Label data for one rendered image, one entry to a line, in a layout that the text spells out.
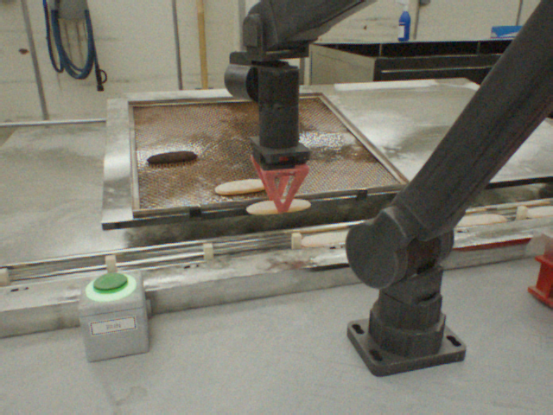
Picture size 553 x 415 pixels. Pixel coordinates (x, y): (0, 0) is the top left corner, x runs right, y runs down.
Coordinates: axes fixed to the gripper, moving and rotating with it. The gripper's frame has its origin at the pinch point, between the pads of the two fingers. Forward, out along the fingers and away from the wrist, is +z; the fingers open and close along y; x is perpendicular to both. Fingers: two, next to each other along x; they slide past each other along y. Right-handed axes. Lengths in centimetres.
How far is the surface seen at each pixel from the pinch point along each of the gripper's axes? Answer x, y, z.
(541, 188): -66, 18, 11
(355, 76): -96, 187, 7
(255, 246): 3.5, 1.6, 7.9
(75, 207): 33.5, 34.5, 10.5
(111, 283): 24.0, -13.4, 2.5
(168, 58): -8, 370, 11
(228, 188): 5.2, 14.4, 2.2
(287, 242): -1.8, 1.7, 7.9
